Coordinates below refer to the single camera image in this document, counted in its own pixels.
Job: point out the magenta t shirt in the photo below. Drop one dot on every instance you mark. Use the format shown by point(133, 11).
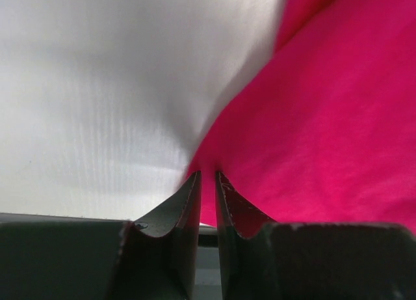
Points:
point(325, 132)

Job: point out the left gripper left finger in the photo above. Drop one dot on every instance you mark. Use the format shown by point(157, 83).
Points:
point(152, 257)

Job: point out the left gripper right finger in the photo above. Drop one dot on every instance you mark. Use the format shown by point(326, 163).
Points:
point(261, 258)

